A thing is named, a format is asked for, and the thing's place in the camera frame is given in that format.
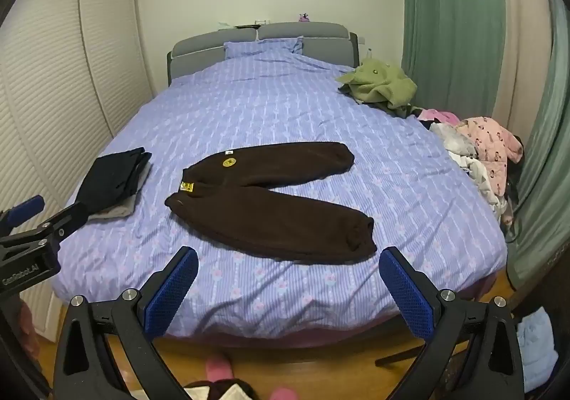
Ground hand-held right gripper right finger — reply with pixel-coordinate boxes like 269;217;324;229
378;246;526;400

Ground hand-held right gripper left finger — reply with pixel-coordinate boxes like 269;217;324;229
52;246;200;400

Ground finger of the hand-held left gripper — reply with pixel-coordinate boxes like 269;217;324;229
0;196;46;235
38;202;89;246

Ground dark brown fleece pants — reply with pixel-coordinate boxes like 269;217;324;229
165;142;376;265

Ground black folded garment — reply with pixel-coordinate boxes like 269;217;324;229
76;147;152;218

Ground white crumpled garment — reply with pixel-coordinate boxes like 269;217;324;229
430;121;507;214

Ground white louvred wardrobe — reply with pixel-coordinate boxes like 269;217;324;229
0;0;155;332

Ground light blue cloth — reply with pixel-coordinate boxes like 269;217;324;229
517;307;560;394

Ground pink printed jacket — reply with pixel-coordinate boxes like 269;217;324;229
456;116;524;196

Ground plain pink garment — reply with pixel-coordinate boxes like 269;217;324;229
419;108;460;127

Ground green curtain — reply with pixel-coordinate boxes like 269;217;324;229
399;0;507;116
508;0;570;291

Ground grey padded headboard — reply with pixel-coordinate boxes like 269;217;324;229
167;22;359;87

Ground green fleece garment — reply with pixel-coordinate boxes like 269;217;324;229
336;57;425;118

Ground purple striped bed sheet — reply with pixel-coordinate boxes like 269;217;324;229
52;41;508;340

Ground purple striped pillow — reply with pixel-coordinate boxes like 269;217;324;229
223;37;305;59

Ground beige curtain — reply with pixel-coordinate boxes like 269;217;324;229
493;0;555;140

